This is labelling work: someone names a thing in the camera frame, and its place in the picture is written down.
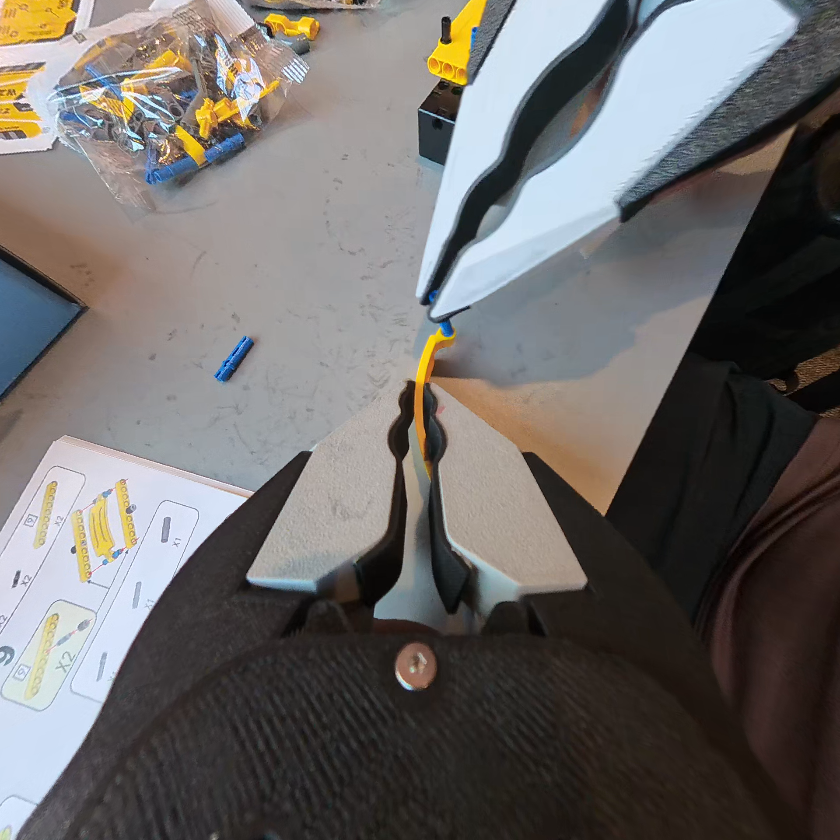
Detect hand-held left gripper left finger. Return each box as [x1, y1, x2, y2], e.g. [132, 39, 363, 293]
[246, 382, 416, 608]

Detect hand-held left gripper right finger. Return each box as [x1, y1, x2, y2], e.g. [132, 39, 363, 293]
[425, 384, 589, 634]

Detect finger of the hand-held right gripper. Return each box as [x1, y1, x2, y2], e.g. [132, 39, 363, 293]
[430, 0, 802, 324]
[416, 0, 634, 303]

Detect yellow black brick assembly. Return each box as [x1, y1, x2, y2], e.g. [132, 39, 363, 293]
[418, 0, 490, 165]

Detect yellow curved arc beam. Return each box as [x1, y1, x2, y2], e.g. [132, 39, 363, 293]
[413, 325, 457, 480]

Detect clear bag yellow grey parts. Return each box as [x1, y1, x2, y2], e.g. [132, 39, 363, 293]
[49, 13, 312, 211]

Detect blue cardboard kit box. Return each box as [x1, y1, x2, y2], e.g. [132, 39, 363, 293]
[0, 246, 89, 401]

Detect grey desk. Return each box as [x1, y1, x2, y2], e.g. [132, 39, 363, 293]
[0, 0, 798, 624]

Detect yellow curved brick piece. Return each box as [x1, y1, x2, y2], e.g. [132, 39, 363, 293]
[262, 13, 321, 39]

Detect instruction booklet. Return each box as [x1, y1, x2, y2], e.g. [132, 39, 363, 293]
[0, 434, 257, 834]

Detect person's brown shirt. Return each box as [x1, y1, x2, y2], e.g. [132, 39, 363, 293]
[712, 420, 840, 840]

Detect yellow black sticker sheet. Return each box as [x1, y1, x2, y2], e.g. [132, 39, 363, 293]
[0, 0, 93, 155]

